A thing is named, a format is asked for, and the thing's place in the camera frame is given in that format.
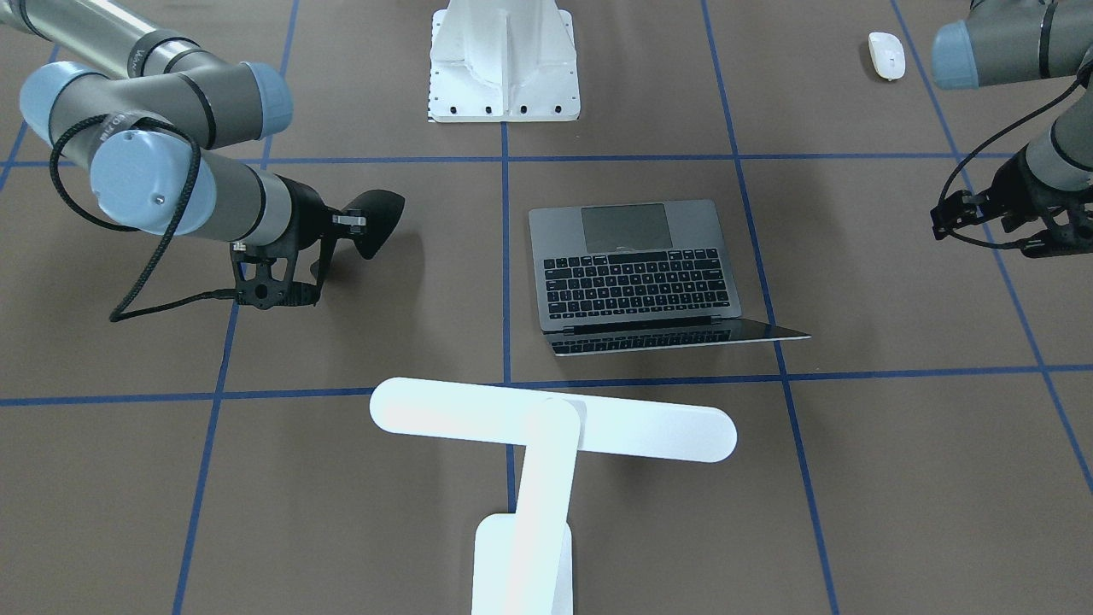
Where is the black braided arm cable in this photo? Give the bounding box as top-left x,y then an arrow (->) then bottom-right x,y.
49,118 -> 240,324

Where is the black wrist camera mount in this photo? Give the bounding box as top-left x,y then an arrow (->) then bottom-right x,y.
929,188 -> 1093,259

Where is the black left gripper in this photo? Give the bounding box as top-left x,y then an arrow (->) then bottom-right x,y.
991,147 -> 1071,232

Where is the grey laptop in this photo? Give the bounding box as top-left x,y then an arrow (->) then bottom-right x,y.
529,200 -> 807,357

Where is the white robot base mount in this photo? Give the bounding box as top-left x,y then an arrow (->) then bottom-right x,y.
427,1 -> 581,122

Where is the white computer mouse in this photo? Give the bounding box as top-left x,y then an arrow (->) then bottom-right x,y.
867,32 -> 906,81

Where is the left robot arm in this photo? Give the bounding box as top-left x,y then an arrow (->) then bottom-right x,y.
932,1 -> 1092,244

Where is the white desk lamp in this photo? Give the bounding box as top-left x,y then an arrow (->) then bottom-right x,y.
368,378 -> 738,614

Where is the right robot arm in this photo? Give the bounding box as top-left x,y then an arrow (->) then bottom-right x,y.
3,1 -> 342,253

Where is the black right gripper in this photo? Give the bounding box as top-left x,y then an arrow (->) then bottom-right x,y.
260,175 -> 350,257

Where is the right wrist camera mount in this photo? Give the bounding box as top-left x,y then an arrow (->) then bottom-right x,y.
231,237 -> 336,310

